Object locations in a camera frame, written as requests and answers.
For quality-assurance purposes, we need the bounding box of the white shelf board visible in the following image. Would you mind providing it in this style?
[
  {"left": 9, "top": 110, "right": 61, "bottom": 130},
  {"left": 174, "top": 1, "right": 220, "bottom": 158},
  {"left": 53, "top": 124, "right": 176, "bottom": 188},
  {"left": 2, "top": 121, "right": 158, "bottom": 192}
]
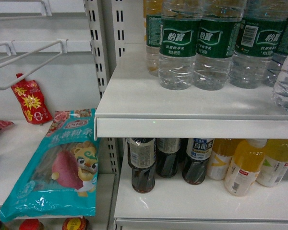
[
  {"left": 0, "top": 120, "right": 115, "bottom": 220},
  {"left": 94, "top": 44, "right": 288, "bottom": 139},
  {"left": 113, "top": 153, "right": 288, "bottom": 230}
]

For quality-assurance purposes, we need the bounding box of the white bottom shelf board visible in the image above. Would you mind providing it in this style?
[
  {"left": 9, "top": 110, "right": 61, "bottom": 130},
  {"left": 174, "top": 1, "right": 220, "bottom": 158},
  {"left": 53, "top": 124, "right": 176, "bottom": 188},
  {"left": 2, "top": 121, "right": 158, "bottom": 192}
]
[{"left": 113, "top": 153, "right": 288, "bottom": 230}]

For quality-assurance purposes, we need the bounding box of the water bottle front left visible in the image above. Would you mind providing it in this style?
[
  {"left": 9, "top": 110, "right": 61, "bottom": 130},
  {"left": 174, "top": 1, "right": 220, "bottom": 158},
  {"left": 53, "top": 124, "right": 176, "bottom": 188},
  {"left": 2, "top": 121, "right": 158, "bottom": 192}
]
[{"left": 158, "top": 0, "right": 204, "bottom": 90}]

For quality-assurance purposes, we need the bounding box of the water bottle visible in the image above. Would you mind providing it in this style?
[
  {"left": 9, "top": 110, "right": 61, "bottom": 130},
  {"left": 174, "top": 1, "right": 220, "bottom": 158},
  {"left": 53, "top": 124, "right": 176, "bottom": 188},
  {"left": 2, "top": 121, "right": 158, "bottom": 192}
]
[
  {"left": 158, "top": 0, "right": 204, "bottom": 90},
  {"left": 193, "top": 0, "right": 247, "bottom": 91},
  {"left": 144, "top": 0, "right": 163, "bottom": 77}
]

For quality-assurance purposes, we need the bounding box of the white slotted shelf upright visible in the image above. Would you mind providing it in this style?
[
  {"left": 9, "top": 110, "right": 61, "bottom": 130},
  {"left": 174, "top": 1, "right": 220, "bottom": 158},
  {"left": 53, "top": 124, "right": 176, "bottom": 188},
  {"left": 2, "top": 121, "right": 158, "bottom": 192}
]
[{"left": 84, "top": 0, "right": 121, "bottom": 175}]

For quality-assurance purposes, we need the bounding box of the water bottle back left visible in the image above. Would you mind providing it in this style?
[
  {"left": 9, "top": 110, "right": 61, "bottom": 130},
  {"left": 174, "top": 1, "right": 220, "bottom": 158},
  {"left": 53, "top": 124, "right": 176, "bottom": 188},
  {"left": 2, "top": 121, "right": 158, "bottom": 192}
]
[{"left": 144, "top": 0, "right": 163, "bottom": 77}]

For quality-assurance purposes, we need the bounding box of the water bottle front middle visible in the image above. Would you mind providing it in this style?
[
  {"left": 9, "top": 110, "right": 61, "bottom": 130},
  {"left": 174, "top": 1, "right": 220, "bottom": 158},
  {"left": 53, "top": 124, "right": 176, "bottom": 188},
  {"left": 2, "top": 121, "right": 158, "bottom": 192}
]
[{"left": 193, "top": 0, "right": 247, "bottom": 91}]

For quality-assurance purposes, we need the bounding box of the white left shelf board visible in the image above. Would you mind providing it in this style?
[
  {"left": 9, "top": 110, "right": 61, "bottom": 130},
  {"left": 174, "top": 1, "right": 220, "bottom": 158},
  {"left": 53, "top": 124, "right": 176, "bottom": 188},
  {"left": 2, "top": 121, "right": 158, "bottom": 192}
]
[{"left": 0, "top": 120, "right": 115, "bottom": 220}]

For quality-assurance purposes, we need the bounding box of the water bottle barcode right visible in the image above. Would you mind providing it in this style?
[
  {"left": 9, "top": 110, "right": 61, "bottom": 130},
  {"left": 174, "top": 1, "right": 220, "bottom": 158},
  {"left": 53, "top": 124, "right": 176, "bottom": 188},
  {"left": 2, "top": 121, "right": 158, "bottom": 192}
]
[{"left": 228, "top": 0, "right": 288, "bottom": 89}]

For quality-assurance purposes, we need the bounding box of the water bottle far right edge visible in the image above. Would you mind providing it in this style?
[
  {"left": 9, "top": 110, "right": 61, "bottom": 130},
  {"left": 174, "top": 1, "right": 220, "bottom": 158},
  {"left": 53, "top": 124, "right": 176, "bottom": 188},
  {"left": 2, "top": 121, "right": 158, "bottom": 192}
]
[{"left": 264, "top": 0, "right": 288, "bottom": 87}]

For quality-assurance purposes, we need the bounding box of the dark oolong tea bottle front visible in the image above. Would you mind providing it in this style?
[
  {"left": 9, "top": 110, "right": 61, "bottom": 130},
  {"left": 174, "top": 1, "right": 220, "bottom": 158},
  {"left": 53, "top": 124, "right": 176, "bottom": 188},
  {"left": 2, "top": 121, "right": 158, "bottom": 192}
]
[{"left": 127, "top": 138, "right": 156, "bottom": 193}]

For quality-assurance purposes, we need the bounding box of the dark tea bottle middle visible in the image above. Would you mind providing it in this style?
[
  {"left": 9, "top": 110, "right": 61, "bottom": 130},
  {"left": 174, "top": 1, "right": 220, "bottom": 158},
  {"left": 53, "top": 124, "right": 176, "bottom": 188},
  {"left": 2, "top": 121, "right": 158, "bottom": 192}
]
[{"left": 156, "top": 138, "right": 181, "bottom": 178}]

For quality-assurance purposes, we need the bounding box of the suntory oolong tea bottle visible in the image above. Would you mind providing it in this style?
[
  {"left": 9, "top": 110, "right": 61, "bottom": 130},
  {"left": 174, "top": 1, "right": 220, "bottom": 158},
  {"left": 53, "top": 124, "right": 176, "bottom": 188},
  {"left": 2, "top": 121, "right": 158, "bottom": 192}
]
[{"left": 182, "top": 138, "right": 215, "bottom": 185}]

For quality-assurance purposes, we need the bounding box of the yellow juice bottle left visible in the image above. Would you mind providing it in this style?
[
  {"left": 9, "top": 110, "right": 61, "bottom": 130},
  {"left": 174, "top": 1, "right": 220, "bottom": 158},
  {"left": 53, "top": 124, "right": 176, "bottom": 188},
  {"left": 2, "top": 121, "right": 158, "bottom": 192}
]
[{"left": 206, "top": 138, "right": 242, "bottom": 180}]

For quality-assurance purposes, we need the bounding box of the yellow juice bottle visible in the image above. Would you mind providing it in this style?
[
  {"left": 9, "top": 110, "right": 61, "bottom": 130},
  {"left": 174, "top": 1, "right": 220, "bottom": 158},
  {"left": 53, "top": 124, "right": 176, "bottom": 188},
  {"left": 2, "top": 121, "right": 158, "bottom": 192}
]
[
  {"left": 256, "top": 139, "right": 288, "bottom": 187},
  {"left": 206, "top": 138, "right": 242, "bottom": 180},
  {"left": 224, "top": 138, "right": 267, "bottom": 196}
]

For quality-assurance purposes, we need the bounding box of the teal sweet potato noodle bag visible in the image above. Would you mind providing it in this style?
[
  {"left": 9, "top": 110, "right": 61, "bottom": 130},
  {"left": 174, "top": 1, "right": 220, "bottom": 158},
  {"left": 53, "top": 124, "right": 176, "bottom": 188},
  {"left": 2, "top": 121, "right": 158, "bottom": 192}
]
[{"left": 0, "top": 109, "right": 100, "bottom": 222}]

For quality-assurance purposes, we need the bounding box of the red sauce pouch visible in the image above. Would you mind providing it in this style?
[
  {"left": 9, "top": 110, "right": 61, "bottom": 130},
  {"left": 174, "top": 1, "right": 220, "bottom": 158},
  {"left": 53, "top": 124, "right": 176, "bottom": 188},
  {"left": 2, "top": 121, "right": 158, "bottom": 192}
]
[{"left": 11, "top": 79, "right": 53, "bottom": 125}]

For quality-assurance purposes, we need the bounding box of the yellow juice bottle front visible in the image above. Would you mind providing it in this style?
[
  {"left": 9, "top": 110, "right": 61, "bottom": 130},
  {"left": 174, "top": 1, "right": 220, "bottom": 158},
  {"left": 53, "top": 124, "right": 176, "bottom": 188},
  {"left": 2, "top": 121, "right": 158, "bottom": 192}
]
[{"left": 224, "top": 138, "right": 267, "bottom": 196}]

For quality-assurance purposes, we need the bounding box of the red yellow lidded jar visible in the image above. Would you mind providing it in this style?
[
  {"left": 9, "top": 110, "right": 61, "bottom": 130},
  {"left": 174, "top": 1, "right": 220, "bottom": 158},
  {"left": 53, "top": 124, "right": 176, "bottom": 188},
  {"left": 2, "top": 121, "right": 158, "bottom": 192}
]
[{"left": 62, "top": 217, "right": 89, "bottom": 230}]

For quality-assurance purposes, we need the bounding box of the yellow juice bottle right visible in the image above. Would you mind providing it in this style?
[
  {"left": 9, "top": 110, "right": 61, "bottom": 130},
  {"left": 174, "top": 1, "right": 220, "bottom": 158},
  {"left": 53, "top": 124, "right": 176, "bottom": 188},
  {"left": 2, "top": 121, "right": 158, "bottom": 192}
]
[{"left": 256, "top": 139, "right": 288, "bottom": 187}]

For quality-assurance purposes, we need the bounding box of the white wire display hook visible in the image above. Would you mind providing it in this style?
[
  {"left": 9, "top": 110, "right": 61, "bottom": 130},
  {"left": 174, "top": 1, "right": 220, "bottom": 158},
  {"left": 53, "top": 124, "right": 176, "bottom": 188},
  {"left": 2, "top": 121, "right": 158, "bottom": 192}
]
[{"left": 0, "top": 39, "right": 68, "bottom": 91}]

